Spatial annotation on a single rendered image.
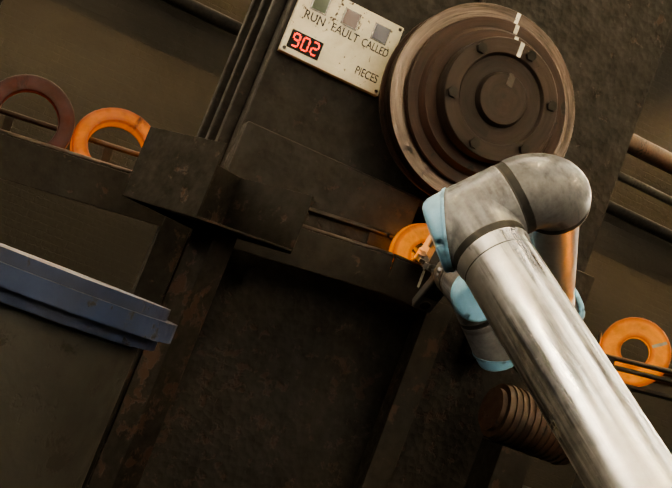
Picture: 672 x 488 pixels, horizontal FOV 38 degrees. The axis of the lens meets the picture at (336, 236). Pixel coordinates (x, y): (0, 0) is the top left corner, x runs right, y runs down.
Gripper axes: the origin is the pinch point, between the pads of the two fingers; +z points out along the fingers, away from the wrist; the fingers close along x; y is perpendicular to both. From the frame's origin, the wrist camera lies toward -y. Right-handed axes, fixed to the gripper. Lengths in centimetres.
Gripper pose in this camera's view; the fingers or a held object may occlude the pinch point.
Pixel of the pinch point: (424, 253)
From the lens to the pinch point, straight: 222.5
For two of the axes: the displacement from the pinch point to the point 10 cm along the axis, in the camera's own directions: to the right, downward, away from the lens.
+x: -8.8, -3.8, -2.8
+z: -1.7, -2.8, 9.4
